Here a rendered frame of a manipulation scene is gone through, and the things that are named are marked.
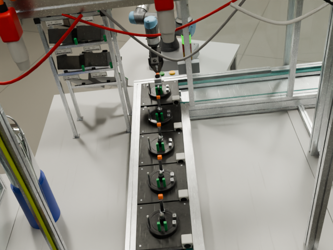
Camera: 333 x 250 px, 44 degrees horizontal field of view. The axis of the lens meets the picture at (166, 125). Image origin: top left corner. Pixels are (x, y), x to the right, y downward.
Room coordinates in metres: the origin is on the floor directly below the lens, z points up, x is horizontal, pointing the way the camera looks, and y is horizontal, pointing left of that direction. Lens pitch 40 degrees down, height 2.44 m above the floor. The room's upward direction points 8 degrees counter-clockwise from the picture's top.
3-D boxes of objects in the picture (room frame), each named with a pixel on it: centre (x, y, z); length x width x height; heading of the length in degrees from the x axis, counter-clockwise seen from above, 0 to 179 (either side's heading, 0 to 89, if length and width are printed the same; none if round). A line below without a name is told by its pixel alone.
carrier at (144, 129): (1.84, 0.03, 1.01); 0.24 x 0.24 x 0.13; 86
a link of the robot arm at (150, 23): (2.19, 0.01, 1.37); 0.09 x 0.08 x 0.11; 153
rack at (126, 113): (1.99, 0.38, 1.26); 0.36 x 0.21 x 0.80; 86
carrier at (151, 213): (1.11, 0.07, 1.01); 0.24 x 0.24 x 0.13; 86
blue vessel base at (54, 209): (1.33, 0.66, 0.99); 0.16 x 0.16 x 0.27
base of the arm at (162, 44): (2.67, -0.10, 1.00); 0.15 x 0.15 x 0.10
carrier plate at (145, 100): (2.10, 0.01, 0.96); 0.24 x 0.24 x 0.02; 86
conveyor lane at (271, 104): (2.05, -0.28, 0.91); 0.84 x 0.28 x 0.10; 86
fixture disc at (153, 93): (2.10, 0.01, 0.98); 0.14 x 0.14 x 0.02
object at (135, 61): (2.63, -0.08, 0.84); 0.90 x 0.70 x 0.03; 63
